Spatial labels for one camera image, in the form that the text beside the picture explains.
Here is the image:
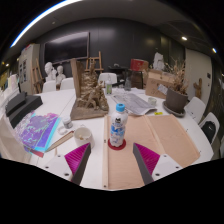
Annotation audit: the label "dried plant in dark pot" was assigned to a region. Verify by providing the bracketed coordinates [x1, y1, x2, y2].
[164, 59, 190, 114]

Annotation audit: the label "white cup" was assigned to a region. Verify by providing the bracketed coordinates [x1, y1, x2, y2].
[73, 125, 95, 150]

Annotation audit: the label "small jar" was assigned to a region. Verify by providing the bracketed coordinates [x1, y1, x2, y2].
[61, 116, 74, 130]

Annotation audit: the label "white canvas panel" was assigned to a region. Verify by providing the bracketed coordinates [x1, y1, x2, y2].
[0, 113, 33, 164]

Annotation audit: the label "white spray bottle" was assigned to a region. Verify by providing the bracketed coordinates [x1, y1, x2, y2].
[105, 73, 113, 96]

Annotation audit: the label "grey pot saucer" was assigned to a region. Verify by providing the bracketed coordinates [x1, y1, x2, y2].
[162, 100, 187, 118]

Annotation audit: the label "brown sculpture on wooden board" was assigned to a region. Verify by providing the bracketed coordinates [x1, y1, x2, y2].
[69, 58, 110, 121]

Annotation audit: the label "white plaster bust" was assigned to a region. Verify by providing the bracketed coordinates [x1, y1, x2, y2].
[54, 65, 67, 86]
[44, 61, 58, 83]

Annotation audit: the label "newspaper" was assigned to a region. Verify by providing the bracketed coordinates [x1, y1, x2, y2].
[110, 92, 158, 117]

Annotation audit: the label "wooden figure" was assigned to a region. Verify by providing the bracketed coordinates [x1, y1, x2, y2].
[193, 77, 204, 100]

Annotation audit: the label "red box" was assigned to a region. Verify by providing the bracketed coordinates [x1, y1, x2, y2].
[129, 58, 150, 72]

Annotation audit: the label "long ceiling light panel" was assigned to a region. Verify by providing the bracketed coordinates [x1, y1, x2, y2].
[9, 0, 81, 48]

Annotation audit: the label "black wall screen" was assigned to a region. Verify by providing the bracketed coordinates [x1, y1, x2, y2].
[43, 31, 91, 64]

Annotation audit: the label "white plaster figure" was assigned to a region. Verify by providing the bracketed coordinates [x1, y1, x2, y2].
[153, 51, 166, 71]

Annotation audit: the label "wooden easel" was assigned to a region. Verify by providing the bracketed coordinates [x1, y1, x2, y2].
[84, 50, 104, 74]
[31, 58, 44, 94]

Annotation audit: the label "flat wooden stick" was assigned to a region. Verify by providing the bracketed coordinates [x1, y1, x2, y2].
[44, 130, 76, 153]

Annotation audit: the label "white drink bottle blue cap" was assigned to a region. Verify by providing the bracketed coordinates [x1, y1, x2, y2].
[109, 103, 129, 148]

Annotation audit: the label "cardboard box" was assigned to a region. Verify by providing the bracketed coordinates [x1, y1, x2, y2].
[144, 68, 176, 100]

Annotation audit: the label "small pale cup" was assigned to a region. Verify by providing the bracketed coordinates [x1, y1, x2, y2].
[147, 96, 158, 108]

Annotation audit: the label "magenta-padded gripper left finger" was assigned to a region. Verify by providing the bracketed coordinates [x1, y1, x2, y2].
[43, 142, 92, 186]

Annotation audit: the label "black backpack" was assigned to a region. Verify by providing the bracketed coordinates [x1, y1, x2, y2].
[200, 120, 217, 141]

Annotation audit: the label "black flat box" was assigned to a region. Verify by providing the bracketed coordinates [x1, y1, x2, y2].
[8, 94, 44, 129]
[4, 91, 28, 118]

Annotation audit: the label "tan paper sheet wooden slats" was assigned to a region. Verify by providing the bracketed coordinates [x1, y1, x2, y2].
[101, 113, 202, 191]

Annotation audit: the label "flat round red coaster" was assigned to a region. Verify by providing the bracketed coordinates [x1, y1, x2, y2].
[107, 138, 127, 151]

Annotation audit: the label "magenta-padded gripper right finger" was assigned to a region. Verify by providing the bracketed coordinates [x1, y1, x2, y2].
[132, 142, 184, 186]

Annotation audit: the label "white plastic chair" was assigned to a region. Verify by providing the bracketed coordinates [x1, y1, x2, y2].
[184, 96, 207, 124]
[59, 77, 76, 91]
[42, 79, 58, 94]
[198, 111, 221, 146]
[97, 72, 118, 86]

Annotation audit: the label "white tape ring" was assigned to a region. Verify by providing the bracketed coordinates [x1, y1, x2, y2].
[56, 125, 69, 136]

